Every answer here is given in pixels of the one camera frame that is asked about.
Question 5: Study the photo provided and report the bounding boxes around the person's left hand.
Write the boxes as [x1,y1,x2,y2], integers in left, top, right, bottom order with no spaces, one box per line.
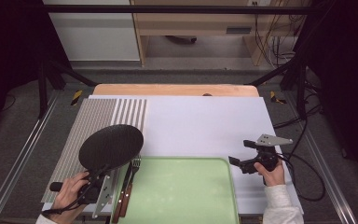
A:
[49,171,91,224]

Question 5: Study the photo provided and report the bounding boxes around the aluminium rail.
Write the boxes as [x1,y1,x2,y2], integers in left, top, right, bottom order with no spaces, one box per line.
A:
[0,92,60,224]
[283,92,358,224]

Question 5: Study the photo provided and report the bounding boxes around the black metal stand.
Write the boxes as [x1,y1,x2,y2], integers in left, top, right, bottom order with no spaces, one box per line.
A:
[37,59,98,119]
[245,59,309,120]

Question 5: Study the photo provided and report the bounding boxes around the knife with wooden handle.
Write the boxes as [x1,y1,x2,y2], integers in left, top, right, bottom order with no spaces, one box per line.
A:
[111,161,133,224]

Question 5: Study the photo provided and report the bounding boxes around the white board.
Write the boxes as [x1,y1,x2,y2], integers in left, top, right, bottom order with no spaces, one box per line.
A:
[41,94,305,217]

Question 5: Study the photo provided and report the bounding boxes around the green tray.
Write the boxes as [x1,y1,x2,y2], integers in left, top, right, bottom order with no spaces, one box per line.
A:
[109,156,241,224]

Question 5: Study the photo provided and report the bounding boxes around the bundle of hanging cables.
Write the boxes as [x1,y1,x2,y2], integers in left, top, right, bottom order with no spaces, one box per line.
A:
[254,0,306,68]

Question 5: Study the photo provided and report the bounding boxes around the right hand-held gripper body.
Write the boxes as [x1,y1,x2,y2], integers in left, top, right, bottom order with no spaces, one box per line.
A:
[253,133,294,172]

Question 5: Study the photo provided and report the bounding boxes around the black curtain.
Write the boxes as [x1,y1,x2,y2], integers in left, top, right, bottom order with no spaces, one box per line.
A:
[292,0,358,181]
[0,0,73,138]

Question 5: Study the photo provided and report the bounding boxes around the fork with wooden handle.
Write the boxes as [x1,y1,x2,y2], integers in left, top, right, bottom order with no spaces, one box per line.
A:
[119,155,142,218]

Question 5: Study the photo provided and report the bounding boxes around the person's right hand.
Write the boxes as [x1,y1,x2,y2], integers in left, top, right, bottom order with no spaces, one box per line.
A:
[254,159,286,187]

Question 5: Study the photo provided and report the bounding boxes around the black floor cables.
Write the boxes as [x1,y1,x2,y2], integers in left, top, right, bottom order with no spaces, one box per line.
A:
[273,78,324,129]

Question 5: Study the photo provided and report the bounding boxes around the light wooden desk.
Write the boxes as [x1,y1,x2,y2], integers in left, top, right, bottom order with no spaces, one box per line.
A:
[130,0,311,67]

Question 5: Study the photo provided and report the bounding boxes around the right hand-held gripper black cable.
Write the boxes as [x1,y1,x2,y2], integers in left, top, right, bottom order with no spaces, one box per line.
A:
[275,151,326,203]

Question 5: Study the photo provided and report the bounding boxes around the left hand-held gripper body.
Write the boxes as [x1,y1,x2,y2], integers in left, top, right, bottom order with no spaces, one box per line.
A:
[49,175,113,218]

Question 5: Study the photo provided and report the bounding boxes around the black round plate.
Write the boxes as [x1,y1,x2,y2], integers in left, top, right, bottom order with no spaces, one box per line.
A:
[78,124,145,175]

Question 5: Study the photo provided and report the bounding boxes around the yellow black tape marker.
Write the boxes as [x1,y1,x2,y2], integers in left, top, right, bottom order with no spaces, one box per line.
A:
[269,91,288,105]
[70,89,84,106]

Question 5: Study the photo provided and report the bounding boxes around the left hand-held gripper black cable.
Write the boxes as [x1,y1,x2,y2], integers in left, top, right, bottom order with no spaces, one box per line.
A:
[41,167,107,217]

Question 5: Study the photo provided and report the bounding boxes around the white cabinet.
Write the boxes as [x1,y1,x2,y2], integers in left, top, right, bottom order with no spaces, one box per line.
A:
[43,0,141,62]

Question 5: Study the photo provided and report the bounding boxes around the grey striped placemat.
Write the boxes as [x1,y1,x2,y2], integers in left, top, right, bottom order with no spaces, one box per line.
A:
[41,98,148,205]

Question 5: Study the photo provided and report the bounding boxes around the hand-held gripper black cable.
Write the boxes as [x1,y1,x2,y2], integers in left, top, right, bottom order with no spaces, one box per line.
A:
[275,151,326,203]
[41,167,107,217]

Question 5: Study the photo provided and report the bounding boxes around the black horizontal frame bar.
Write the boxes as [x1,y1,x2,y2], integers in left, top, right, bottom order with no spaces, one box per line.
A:
[21,4,324,15]

